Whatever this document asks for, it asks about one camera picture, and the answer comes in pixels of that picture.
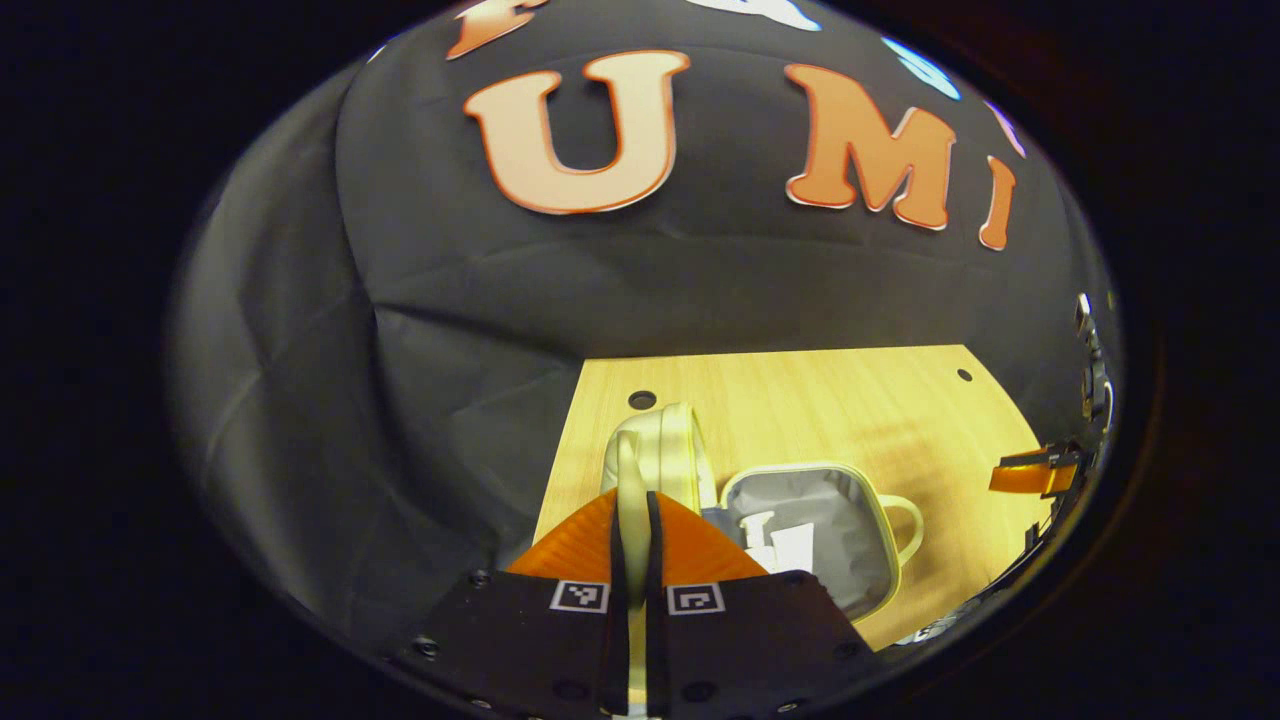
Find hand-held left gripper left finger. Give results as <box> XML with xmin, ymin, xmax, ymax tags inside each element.
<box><xmin>390</xmin><ymin>488</ymin><xmax>631</xmax><ymax>720</ymax></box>

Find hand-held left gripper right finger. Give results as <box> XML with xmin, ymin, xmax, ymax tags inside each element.
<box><xmin>645</xmin><ymin>490</ymin><xmax>881</xmax><ymax>720</ymax></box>

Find white squeeze tube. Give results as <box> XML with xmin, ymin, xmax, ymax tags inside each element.
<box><xmin>773</xmin><ymin>524</ymin><xmax>817</xmax><ymax>577</ymax></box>

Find cream suitcase with grey lining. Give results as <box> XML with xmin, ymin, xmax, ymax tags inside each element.
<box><xmin>600</xmin><ymin>402</ymin><xmax>926</xmax><ymax>706</ymax></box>

